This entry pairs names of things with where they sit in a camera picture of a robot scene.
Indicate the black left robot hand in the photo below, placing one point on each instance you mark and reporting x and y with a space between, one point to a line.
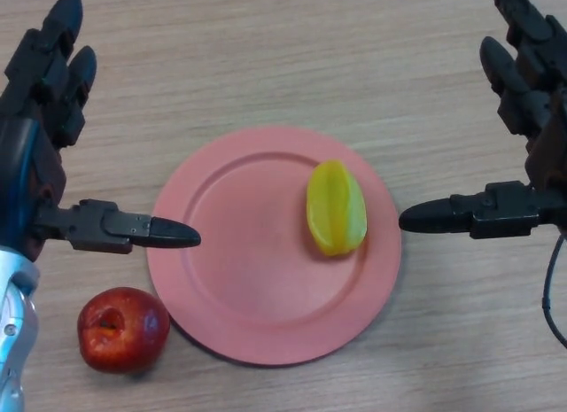
24 164

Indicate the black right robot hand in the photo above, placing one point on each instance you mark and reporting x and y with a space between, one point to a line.
545 155

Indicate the yellow starfruit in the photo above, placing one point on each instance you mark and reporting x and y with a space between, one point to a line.
336 208

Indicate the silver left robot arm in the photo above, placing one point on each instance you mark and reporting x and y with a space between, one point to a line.
15 332

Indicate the pink round plate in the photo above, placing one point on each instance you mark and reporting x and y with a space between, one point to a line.
252 279

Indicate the red apple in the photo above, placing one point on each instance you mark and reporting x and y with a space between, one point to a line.
121 332

